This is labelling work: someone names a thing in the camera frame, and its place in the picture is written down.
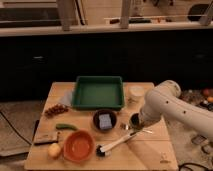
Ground dark cup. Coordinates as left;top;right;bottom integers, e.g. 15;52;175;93
129;113;143;130

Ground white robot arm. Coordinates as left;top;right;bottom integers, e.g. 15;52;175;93
138;80;213;142

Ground green plastic tray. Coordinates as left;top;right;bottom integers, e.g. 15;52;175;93
72;76;125;110

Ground white cup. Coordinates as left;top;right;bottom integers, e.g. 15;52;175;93
129;86;144;102

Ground dark bowl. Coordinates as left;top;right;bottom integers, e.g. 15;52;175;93
92;109;117;132

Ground blue grey sponge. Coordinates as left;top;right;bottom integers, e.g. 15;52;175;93
99;114;112;130

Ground clear plastic bag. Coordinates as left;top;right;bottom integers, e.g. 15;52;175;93
59;91;73;107

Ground brown grape bunch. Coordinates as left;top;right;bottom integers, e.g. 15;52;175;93
44;104;68;118

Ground green chili pepper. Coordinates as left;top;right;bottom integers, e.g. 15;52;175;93
56;124;78;131

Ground orange bowl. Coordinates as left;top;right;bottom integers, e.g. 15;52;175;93
63;130;95;163

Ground white handled dish brush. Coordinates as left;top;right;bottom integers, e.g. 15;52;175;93
96;132;136;157

